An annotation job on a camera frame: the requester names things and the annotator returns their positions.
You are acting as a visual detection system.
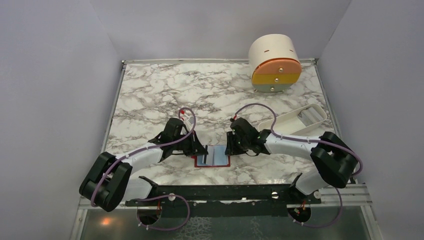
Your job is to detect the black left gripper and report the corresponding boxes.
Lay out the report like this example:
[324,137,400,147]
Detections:
[172,129,209,157]

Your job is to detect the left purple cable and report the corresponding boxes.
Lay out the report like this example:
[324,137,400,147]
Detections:
[90,107,197,208]

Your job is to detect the black mounting rail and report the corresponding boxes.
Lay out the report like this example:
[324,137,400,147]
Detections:
[125,184,321,218]

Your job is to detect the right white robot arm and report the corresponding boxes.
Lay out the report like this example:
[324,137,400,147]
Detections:
[225,117,359,204]

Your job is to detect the round pastel drawer organizer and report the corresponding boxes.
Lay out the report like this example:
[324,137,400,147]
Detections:
[248,34,302,93]

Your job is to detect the white plastic tray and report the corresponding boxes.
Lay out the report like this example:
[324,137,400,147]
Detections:
[273,103,328,136]

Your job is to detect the red card holder wallet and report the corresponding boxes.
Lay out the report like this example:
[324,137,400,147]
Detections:
[191,145,231,168]

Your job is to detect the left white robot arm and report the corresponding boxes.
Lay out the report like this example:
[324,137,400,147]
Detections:
[79,117,208,212]

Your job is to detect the credit cards in tray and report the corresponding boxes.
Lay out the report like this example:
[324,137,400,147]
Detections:
[297,107,324,127]

